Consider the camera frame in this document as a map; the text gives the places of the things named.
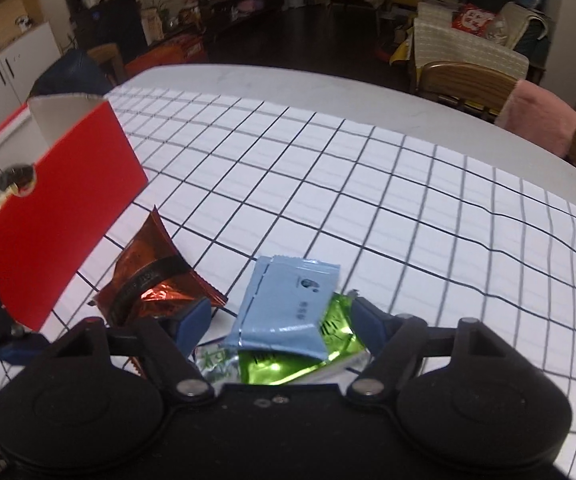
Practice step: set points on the pink towel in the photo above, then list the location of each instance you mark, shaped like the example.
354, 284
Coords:
539, 117

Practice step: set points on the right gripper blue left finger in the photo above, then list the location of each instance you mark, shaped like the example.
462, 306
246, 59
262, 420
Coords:
187, 327

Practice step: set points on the red white cardboard box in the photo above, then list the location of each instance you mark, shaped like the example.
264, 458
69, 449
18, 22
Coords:
86, 176

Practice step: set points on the red cushion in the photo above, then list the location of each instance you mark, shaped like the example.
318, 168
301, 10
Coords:
473, 20

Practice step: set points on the black sesame snack packet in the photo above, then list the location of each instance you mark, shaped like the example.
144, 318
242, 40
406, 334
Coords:
18, 180

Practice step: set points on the white wooden cabinet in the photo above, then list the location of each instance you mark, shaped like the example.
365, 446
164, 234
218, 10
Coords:
3, 50

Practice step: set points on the white checkered tablecloth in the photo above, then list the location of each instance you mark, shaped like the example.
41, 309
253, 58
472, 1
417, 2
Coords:
415, 227

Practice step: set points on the light blue snack packet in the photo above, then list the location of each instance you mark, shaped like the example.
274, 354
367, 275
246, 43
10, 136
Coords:
284, 304

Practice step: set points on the black water dispenser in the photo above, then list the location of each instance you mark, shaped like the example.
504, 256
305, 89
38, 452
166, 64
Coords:
98, 22

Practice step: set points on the orange gift boxes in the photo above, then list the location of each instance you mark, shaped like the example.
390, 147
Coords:
182, 49

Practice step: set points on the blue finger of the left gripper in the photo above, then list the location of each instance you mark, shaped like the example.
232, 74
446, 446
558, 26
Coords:
23, 349

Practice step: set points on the sofa with cream cover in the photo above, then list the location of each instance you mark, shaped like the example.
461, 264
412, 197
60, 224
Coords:
516, 38

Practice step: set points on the dark red foil snack packet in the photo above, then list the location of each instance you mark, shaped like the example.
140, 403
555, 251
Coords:
152, 278

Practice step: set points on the green snack packet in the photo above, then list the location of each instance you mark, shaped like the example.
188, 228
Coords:
266, 368

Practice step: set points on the chair with dark jacket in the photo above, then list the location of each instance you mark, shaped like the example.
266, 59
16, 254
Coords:
96, 72

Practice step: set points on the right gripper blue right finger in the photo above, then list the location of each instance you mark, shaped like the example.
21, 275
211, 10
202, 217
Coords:
373, 327

